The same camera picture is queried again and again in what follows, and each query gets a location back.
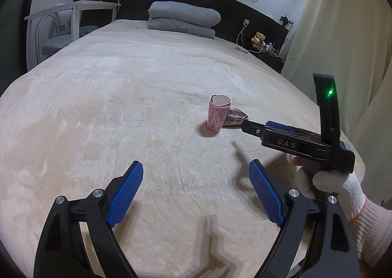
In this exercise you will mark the person's right forearm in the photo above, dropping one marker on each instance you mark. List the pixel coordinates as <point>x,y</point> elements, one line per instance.
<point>373,229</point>

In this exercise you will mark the brown teddy bear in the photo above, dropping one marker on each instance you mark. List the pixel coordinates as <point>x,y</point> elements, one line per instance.
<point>258,39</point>

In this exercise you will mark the pink paper cup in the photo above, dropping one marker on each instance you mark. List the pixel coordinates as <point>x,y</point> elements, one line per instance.
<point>216,117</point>

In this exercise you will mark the white desk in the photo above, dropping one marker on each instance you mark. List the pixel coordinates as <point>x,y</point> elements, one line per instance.
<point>92,5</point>

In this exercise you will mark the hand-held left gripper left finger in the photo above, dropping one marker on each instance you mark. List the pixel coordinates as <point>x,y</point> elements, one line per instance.
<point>125,195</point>

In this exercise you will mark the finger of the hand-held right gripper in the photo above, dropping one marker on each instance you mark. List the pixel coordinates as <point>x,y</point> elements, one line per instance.
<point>278,125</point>
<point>252,128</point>

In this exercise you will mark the eyeglasses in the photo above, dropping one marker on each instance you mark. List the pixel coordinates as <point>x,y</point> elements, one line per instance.
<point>241,50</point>

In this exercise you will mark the dark wrapper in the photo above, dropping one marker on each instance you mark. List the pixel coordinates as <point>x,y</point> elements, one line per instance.
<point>234,117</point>

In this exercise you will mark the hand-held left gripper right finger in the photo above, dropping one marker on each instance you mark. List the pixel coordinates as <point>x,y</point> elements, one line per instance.
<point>266,195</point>

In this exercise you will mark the cream curtain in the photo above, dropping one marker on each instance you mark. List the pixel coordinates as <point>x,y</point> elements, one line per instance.
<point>337,20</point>

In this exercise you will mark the person's right hand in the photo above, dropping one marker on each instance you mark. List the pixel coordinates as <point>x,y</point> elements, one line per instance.
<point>337,184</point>

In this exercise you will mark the folded grey quilt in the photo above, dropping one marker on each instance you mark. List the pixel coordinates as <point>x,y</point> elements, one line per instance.
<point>183,14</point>

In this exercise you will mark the dark toy figure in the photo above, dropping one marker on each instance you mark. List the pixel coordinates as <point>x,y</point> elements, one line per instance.
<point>286,20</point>

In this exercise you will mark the black bedside table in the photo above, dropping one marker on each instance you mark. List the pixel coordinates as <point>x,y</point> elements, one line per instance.
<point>269,62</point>

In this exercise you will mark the white chair with grey cushion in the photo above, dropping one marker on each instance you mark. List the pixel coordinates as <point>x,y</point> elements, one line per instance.
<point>56,42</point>

